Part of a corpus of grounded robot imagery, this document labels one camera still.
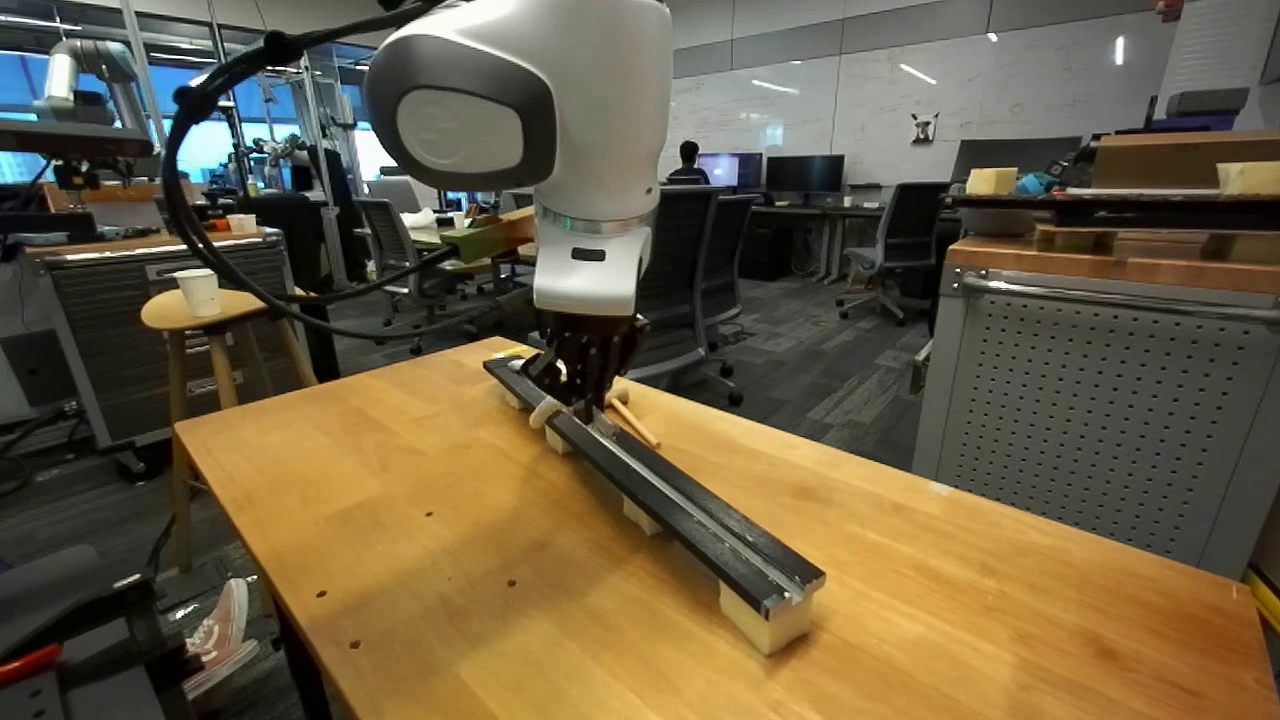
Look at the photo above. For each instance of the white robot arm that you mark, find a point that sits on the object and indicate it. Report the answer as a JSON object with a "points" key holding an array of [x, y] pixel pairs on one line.
{"points": [[585, 81]]}

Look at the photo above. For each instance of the white lamp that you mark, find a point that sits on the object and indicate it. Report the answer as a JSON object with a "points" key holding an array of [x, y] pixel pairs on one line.
{"points": [[61, 75]]}

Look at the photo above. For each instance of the cream foam support block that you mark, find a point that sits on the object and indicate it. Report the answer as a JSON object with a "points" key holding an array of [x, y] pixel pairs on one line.
{"points": [[642, 523], [767, 626]]}

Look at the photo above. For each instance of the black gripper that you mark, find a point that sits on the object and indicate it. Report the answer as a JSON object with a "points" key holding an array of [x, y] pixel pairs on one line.
{"points": [[585, 344]]}

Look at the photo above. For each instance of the small wall poster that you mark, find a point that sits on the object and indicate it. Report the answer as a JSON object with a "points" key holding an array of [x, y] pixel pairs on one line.
{"points": [[925, 131]]}

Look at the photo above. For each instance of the black rail platform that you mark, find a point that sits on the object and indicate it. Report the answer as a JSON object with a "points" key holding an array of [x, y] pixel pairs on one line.
{"points": [[693, 512]]}

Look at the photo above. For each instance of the black office chair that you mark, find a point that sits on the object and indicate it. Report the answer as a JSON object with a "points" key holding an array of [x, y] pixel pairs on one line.
{"points": [[287, 225], [912, 225], [693, 267]]}

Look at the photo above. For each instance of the black computer monitor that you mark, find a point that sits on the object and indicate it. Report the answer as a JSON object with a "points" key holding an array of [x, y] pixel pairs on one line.
{"points": [[727, 168], [805, 176]]}

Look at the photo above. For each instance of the white paper cup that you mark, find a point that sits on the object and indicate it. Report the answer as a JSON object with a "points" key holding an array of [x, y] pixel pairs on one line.
{"points": [[197, 290]]}

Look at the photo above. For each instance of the white plastic bag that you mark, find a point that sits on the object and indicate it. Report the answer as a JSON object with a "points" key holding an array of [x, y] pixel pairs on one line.
{"points": [[220, 626]]}

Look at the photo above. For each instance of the grey perforated metal cabinet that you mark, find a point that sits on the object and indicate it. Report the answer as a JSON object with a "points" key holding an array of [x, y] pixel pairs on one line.
{"points": [[1095, 412]]}

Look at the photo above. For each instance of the wooden shelf unit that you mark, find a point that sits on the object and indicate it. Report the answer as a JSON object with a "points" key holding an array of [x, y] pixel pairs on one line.
{"points": [[1132, 267]]}

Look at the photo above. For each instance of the round wooden stool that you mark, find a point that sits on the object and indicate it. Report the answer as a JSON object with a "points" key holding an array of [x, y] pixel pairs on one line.
{"points": [[220, 310]]}

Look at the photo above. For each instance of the seated person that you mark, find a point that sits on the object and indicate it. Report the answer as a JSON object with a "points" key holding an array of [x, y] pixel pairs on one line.
{"points": [[685, 163]]}

